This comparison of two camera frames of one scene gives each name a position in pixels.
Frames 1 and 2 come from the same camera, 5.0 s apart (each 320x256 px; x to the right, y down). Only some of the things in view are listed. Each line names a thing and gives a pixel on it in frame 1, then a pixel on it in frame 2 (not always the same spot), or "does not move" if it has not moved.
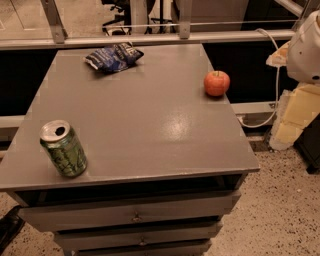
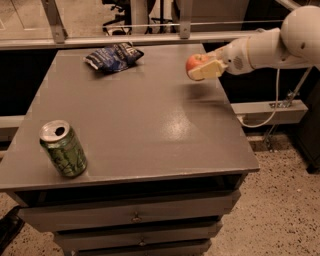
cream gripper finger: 279,57 → 219,53
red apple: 216,83 → 195,61
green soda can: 63,147 does not move
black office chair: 125,19 does not move
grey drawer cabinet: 141,161 does not move
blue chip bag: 114,57 does not move
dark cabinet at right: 308,145 does not move
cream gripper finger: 296,111 → 210,70
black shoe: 10,225 does not move
